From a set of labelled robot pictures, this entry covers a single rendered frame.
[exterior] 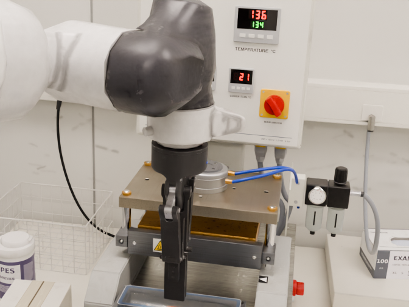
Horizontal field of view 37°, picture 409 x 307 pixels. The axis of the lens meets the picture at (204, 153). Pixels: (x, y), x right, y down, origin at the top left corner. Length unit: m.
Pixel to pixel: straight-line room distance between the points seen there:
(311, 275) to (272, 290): 0.57
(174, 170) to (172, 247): 0.11
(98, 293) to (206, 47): 0.48
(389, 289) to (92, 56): 1.00
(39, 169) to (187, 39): 1.13
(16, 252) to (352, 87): 0.86
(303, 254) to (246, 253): 0.64
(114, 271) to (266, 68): 0.46
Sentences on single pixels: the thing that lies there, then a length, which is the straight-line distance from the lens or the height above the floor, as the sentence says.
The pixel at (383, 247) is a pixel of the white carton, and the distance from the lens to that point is 1.52.
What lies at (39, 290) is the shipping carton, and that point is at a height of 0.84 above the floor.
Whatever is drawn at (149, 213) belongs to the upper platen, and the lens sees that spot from 1.12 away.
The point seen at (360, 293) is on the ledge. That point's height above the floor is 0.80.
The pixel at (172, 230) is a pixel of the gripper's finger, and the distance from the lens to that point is 0.81.
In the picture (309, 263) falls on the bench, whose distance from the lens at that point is 1.64.
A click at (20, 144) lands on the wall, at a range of 1.79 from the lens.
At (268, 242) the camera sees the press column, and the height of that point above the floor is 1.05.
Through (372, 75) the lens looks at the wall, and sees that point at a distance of 1.60.
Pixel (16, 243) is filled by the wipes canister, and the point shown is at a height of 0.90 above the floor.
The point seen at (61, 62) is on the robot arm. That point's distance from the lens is 0.72.
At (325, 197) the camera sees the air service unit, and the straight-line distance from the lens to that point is 1.22.
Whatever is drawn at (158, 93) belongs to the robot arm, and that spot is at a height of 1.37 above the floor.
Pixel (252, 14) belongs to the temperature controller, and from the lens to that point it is 1.15.
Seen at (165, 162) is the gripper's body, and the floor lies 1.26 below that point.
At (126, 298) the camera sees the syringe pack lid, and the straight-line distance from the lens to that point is 0.98.
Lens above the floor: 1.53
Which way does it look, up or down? 19 degrees down
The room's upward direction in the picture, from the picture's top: 3 degrees clockwise
